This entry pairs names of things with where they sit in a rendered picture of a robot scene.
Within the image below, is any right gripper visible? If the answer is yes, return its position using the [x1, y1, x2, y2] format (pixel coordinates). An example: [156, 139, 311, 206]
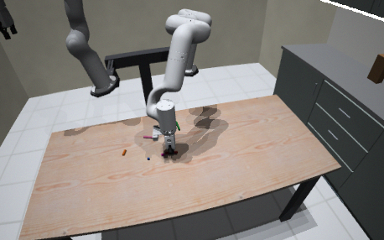
[0, 7, 18, 39]

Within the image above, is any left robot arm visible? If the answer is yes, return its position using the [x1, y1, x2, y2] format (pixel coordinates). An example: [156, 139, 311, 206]
[146, 9, 212, 141]

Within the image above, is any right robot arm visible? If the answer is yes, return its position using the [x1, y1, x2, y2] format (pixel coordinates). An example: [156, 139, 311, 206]
[64, 0, 117, 94]

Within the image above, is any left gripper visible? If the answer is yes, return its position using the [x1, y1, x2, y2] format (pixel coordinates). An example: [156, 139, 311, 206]
[164, 133, 175, 154]

